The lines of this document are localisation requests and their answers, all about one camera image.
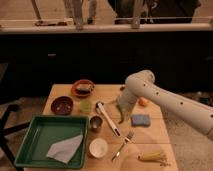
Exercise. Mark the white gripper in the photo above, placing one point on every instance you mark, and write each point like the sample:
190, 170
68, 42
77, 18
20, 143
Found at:
125, 112

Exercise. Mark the light green plastic cup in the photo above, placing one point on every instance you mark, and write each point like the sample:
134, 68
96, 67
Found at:
85, 106

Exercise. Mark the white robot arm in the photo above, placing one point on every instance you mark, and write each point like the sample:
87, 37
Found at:
141, 84

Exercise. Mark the green pepper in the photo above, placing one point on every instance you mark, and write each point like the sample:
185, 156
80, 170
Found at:
117, 108

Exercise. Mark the blue sponge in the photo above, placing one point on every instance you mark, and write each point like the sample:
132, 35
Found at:
140, 120

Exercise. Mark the orange fruit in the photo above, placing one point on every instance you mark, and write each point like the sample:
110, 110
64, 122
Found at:
143, 102

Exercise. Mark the silver fork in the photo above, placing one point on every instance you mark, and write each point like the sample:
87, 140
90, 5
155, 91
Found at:
127, 139

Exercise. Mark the small metal cup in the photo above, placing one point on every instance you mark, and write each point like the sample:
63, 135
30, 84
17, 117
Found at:
96, 124

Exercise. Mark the wooden table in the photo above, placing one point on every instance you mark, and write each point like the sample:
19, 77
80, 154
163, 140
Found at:
145, 140

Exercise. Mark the orange bowl with contents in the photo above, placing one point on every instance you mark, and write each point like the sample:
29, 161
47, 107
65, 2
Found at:
82, 88

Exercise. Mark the dark red bowl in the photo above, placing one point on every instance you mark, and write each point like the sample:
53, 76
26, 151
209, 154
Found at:
62, 105

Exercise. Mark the grey cloth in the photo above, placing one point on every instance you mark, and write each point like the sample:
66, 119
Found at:
64, 150

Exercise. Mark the green plastic tray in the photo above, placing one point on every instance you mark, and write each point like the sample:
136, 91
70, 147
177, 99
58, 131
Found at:
42, 132

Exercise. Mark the white handled kitchen tool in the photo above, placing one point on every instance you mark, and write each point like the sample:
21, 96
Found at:
101, 109

